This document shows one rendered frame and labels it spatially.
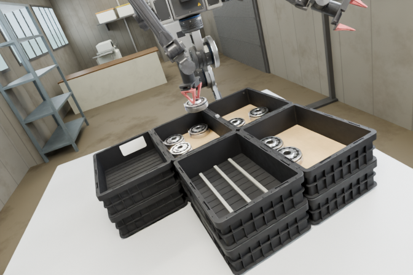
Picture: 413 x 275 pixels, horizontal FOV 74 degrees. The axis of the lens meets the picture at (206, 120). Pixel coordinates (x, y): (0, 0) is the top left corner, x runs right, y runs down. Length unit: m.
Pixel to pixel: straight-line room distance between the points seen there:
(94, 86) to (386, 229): 5.65
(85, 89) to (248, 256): 5.53
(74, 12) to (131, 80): 4.09
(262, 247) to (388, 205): 0.44
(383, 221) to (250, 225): 0.43
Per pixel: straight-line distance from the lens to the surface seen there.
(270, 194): 0.80
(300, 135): 1.22
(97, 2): 9.47
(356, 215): 1.06
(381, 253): 0.97
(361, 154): 1.02
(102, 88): 6.07
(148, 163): 1.35
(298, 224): 0.95
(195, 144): 1.34
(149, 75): 5.99
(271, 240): 0.92
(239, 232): 0.83
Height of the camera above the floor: 1.46
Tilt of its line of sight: 24 degrees down
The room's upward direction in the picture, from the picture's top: 17 degrees counter-clockwise
